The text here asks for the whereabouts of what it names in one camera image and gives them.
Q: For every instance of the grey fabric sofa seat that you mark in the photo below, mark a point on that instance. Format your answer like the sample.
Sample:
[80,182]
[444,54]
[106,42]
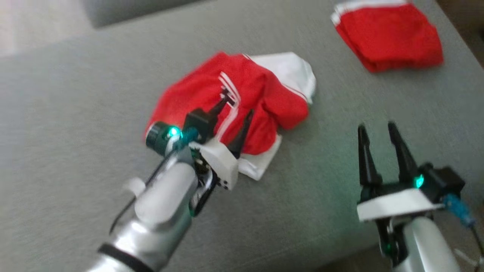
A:
[75,113]

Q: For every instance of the red white striped shirt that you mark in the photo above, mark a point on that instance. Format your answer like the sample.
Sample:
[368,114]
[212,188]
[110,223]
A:
[196,90]

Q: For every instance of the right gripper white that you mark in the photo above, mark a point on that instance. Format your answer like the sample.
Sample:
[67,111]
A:
[393,206]

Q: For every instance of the red shorts white trim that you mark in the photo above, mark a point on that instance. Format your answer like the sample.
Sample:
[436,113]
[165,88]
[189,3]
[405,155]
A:
[389,37]

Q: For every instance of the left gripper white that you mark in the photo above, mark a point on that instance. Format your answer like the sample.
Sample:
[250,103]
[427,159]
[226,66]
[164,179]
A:
[219,162]

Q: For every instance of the grey sofa cushion block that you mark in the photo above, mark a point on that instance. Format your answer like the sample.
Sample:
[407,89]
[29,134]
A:
[124,9]

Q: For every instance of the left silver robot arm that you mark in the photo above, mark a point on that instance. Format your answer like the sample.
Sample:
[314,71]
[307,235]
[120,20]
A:
[159,211]

